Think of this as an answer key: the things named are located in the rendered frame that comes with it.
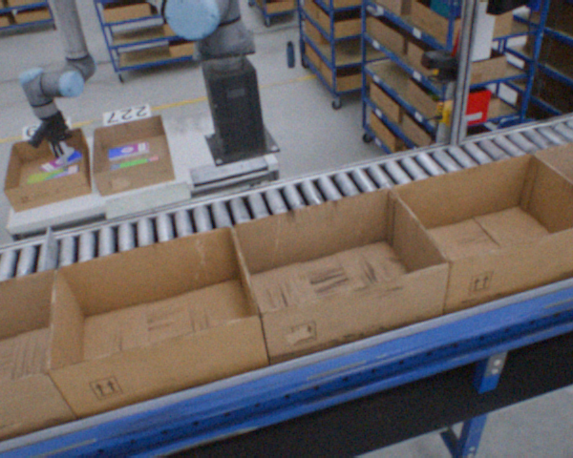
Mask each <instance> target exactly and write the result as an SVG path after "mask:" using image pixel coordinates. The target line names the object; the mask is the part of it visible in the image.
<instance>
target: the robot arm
mask: <svg viewBox="0 0 573 458"><path fill-rule="evenodd" d="M147 1H148V2H150V3H152V4H154V5H156V6H157V7H158V10H159V14H160V15H161V16H163V17H164V18H166V19H167V22H168V24H169V26H170V27H171V30H172V31H173V32H174V33H175V34H176V35H178V36H179V37H183V38H185V39H188V40H197V46H198V50H199V51H200V52H204V53H209V54H222V53H229V52H236V51H239V50H241V49H243V48H245V47H246V46H248V44H249V43H250V38H249V33H248V31H247V29H246V27H245V25H244V22H243V20H242V16H241V9H240V1H239V0H147ZM50 3H51V6H52V9H53V15H54V19H55V22H56V25H57V29H58V32H59V35H60V39H61V42H62V46H63V49H64V52H65V57H66V60H67V65H66V66H64V67H63V68H62V69H61V70H59V71H58V72H57V73H44V72H43V70H42V69H41V68H32V69H29V70H26V71H24V72H22V73H20V74H19V75H18V80H19V82H20V86H21V87H22V89H23V92H24V94H25V96H26V98H27V99H28V102H29V104H30V106H31V109H32V113H33V115H34V117H37V118H38V120H39V121H42V122H41V123H40V124H39V126H38V127H37V129H36V130H35V132H34V133H33V135H32V136H31V138H30V140H29V142H28V144H29V145H30V146H32V147H33V148H34V149H38V147H39V146H40V144H41V143H42V140H43V139H44V137H46V139H48V142H47V143H49V145H50V147H51V149H52V151H53V153H54V155H55V157H57V158H59V157H61V159H62V161H63V162H64V163H65V164H67V165H69V162H68V159H67V158H68V157H69V156H70V155H72V154H73V153H74V149H73V148H67V147H66V144H65V142H64V141H62V140H66V139H69V138H71V137H73V135H72V133H71V130H70V128H69V126H68V125H67V124H66V121H65V119H64V116H63V114H62V112H61V110H59V109H58V108H57V106H56V103H55V101H54V99H55V98H74V97H79V96H81V94H82V92H83V89H84V83H85V82H86V81H88V80H89V79H90V78H92V77H93V76H94V74H95V73H96V60H95V59H94V58H93V57H92V56H91V55H90V54H89V51H88V49H87V45H86V42H85V38H84V33H83V30H82V26H81V23H80V19H79V15H78V11H77V7H76V4H75V0H50ZM67 130H69V131H70V133H71V135H70V134H69V133H68V132H67Z"/></svg>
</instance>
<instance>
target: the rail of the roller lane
mask: <svg viewBox="0 0 573 458"><path fill-rule="evenodd" d="M570 119H573V114H568V115H563V116H559V117H554V118H550V119H545V120H542V121H538V122H533V123H529V124H525V125H520V126H517V127H512V128H507V129H503V130H499V131H494V132H491V133H487V134H482V135H474V136H469V137H465V138H462V140H461V144H458V145H455V146H458V147H459V148H460V149H461V150H462V151H463V147H464V145H465V144H467V143H469V142H472V143H474V144H475V145H476V146H477V145H478V143H479V142H480V141H481V140H483V139H489V140H490V141H491V142H493V141H494V139H495V138H496V137H497V136H499V135H503V136H504V137H505V138H508V136H509V135H510V134H512V133H515V132H517V133H519V134H521V135H523V133H524V132H525V131H526V130H528V129H533V130H534V131H537V130H538V129H539V127H541V126H547V127H549V128H550V129H551V127H552V125H553V124H556V123H558V122H561V123H562V124H564V125H565V124H566V123H567V122H568V121H569V120H570ZM450 147H453V146H451V145H450V143H448V142H444V143H439V144H436V145H432V146H430V147H429V146H427V147H422V148H418V149H413V150H410V151H406V152H400V153H396V154H392V155H387V156H381V157H375V158H371V159H367V161H363V162H357V163H353V164H350V165H346V166H343V167H340V168H334V169H327V170H324V171H319V172H314V173H310V174H305V175H301V176H297V177H289V178H285V179H279V180H275V182H271V183H267V184H263V185H258V186H254V187H249V188H245V189H242V190H236V191H232V192H228V193H223V194H218V195H215V196H210V197H206V198H197V200H193V201H189V202H185V203H181V204H176V205H171V206H167V207H163V208H159V209H155V210H150V211H146V212H141V213H137V214H133V215H129V216H124V217H120V218H116V219H112V220H108V221H103V222H100V223H95V224H92V225H89V226H82V227H77V228H74V229H70V230H66V231H61V232H56V233H53V235H54V237H55V239H56V242H57V244H58V246H60V245H61V240H62V239H63V238H65V237H73V238H75V241H76V250H75V252H76V253H79V242H80V236H81V234H82V233H84V232H91V233H93V234H94V235H95V249H96V248H99V232H100V230H101V229H103V228H106V227H109V228H112V229H113V230H114V232H115V244H117V243H118V227H119V225H120V224H122V223H130V224H132V225H133V227H134V236H135V239H136V238H138V222H139V221H140V220H141V219H143V218H146V219H149V220H150V221H151V222H152V229H153V234H157V233H158V227H157V217H158V216H159V215H160V214H166V215H168V216H169V217H170V219H171V225H172V230H174V229H177V227H176V223H175V213H176V212H177V211H179V210H186V211H187V212H188V213H189V217H190V221H191V225H195V224H196V223H195V219H194V214H193V210H194V208H195V207H196V206H199V205H203V206H205V207H206V208H207V211H208V214H209V217H210V221H212V220H214V216H213V213H212V209H211V207H212V204H213V203H214V202H216V201H222V202H223V203H224V204H225V206H226V209H227V212H228V215H229V216H233V214H232V211H231V208H230V204H229V203H230V200H231V199H232V198H233V197H240V198H243V200H244V204H245V207H246V210H247V212H249V211H251V209H250V206H249V203H248V201H247V198H248V196H249V195H250V194H251V193H258V194H260V196H262V198H263V200H264V204H265V207H269V204H268V202H267V199H266V197H265V193H266V191H267V190H269V189H272V188H274V189H276V190H277V191H278V192H279V194H281V197H282V199H283V201H284V203H287V199H286V197H285V195H284V188H285V187H286V186H287V185H289V184H291V185H294V186H295V188H296V189H297V191H298V193H300V195H301V197H302V198H305V195H304V194H303V192H302V190H301V185H302V183H303V182H304V180H307V179H309V180H311V182H312V183H313V185H314V187H315V188H316V190H317V192H319V193H320V195H322V194H323V193H322V191H321V189H320V188H319V186H317V180H319V178H320V177H323V176H327V177H329V178H330V180H331V182H332V184H333V185H334V187H335V188H336V190H340V188H339V187H337V185H336V184H335V182H334V177H335V175H336V174H337V173H341V172H344V173H346V174H347V175H348V177H349V178H350V180H351V182H352V184H353V185H354V186H356V184H355V183H354V182H353V179H352V178H351V172H352V171H353V170H354V169H357V168H360V169H363V170H364V172H365V173H366V174H367V176H368V177H369V178H370V180H371V182H373V181H372V178H371V177H370V176H369V174H368V170H369V168H370V167H371V166H372V165H378V166H380V167H381V168H382V170H383V171H384V172H385V173H386V174H387V172H386V171H385V165H386V163H387V162H389V161H394V162H395V163H396V164H397V165H398V166H399V167H400V161H402V160H403V159H404V157H406V156H410V157H411V159H412V160H413V161H414V162H415V163H416V159H417V156H418V155H419V154H421V153H426V154H428V155H429V156H430V158H431V159H433V153H434V151H436V150H442V151H444V152H445V153H446V154H447V152H448V150H449V148H450ZM400 169H402V170H403V168H402V167H400ZM403 171H404V170H403ZM404 172H405V171H404ZM405 173H406V172H405ZM406 174H407V173H406ZM387 176H388V177H390V176H389V175H388V174H387ZM46 237H47V235H44V236H40V237H35V238H31V239H23V240H20V241H19V242H16V243H11V244H6V245H2V246H0V258H1V254H2V253H3V252H5V251H13V252H15V253H16V254H17V256H18V260H17V264H16V268H18V264H19V261H20V256H21V251H22V249H23V248H24V247H26V246H32V247H34V248H35V249H36V250H37V257H36V262H38V261H39V255H40V249H41V245H42V244H43V243H44V242H46Z"/></svg>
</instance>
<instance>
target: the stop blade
mask: <svg viewBox="0 0 573 458"><path fill-rule="evenodd" d="M59 254H60V246H58V244H57V242H56V239H55V237H54V235H53V232H52V230H51V228H50V227H48V231H47V237H46V244H45V251H44V257H43V262H42V270H41V271H45V270H49V269H55V270H57V271H58V262H59Z"/></svg>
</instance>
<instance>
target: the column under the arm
mask: <svg viewBox="0 0 573 458"><path fill-rule="evenodd" d="M241 58H242V66H241V67H239V68H238V69H237V70H234V71H230V72H217V71H215V70H214V66H213V61H208V62H203V63H202V75H203V80H204V85H205V89H206V95H207V100H208V105H209V110H210V113H211V119H212V124H213V129H214V133H213V134H207V135H204V137H205V141H206V144H207V146H208V149H209V151H210V154H211V156H212V158H213V162H214V164H215V167H219V166H224V165H228V164H232V163H236V162H241V160H245V159H250V158H253V157H257V156H266V155H270V154H274V153H278V152H281V149H280V148H278V146H277V144H276V143H275V140H274V139H273V137H272V135H271V134H270V132H269V130H268V129H267V127H266V125H265V124H264V117H263V109H262V102H261V94H260V87H259V79H258V73H256V70H257V69H255V67H254V66H253V64H252V63H251V62H250V60H249V59H248V58H247V56H246V55H245V56H241Z"/></svg>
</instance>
